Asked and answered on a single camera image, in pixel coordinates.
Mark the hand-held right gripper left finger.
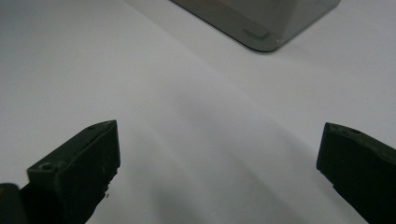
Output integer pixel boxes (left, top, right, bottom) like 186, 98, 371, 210
20, 119, 121, 224

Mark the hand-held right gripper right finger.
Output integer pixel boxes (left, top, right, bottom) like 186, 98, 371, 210
316, 121, 396, 224

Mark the grey transparent plastic box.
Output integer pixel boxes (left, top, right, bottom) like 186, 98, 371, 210
169, 0, 342, 53

